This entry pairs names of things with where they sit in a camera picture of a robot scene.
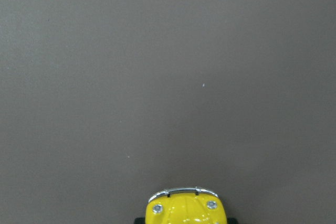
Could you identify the yellow beetle toy car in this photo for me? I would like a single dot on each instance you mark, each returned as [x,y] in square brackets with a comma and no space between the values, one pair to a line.
[185,205]

